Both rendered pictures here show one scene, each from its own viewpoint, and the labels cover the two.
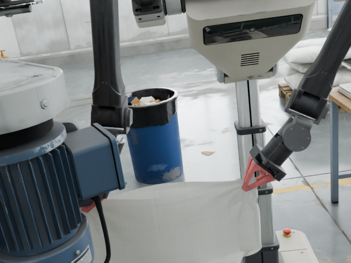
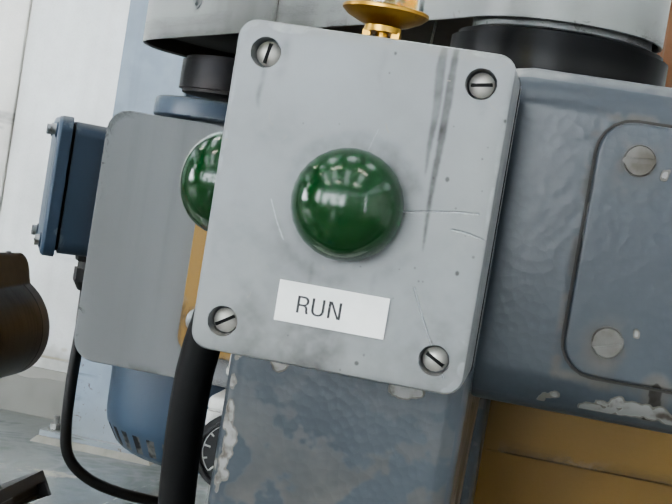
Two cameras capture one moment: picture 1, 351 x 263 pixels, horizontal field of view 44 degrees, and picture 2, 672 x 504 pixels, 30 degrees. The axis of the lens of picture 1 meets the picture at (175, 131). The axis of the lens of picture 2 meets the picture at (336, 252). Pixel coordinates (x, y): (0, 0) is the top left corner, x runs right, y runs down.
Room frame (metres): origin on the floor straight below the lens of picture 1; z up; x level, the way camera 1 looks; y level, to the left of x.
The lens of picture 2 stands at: (1.48, 0.45, 1.29)
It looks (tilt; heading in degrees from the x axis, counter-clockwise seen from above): 3 degrees down; 190
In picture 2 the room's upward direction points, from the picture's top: 9 degrees clockwise
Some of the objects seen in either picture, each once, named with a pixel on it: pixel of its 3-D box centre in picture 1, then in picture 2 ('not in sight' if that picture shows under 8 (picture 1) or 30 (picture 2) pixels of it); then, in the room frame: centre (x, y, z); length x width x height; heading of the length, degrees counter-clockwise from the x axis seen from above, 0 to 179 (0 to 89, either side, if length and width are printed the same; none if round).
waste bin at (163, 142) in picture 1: (153, 135); not in sight; (3.24, 0.18, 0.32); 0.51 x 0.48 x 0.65; 0
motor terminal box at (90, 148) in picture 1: (92, 167); (96, 207); (0.66, 0.14, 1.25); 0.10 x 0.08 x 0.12; 25
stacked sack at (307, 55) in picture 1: (320, 53); not in sight; (4.23, -1.51, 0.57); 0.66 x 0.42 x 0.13; 82
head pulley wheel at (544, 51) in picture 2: not in sight; (554, 76); (0.95, 0.44, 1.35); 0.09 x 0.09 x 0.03
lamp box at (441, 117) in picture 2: not in sight; (362, 206); (1.13, 0.40, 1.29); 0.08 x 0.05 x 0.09; 90
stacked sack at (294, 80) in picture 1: (322, 78); not in sight; (4.19, -1.52, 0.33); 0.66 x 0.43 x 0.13; 90
